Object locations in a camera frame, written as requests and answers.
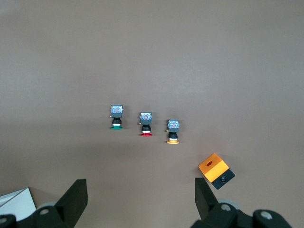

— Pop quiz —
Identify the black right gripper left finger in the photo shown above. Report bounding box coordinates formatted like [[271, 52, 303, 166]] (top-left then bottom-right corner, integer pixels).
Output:
[[0, 179, 88, 228]]

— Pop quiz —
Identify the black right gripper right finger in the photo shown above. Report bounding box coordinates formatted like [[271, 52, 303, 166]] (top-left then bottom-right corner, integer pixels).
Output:
[[191, 177, 293, 228]]

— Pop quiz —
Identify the yellow mushroom push button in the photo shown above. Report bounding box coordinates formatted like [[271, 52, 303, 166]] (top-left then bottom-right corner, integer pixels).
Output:
[[165, 119, 180, 145]]

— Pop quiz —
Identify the green mushroom push button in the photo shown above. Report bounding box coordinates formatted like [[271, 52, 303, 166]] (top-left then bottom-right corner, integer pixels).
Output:
[[109, 104, 125, 131]]

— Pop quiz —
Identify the red mushroom push button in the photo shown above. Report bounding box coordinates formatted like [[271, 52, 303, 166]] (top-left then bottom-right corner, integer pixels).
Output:
[[138, 112, 152, 137]]

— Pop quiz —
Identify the yellow black button enclosure box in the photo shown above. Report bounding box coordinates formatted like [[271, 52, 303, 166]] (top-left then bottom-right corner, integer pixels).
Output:
[[198, 153, 236, 190]]

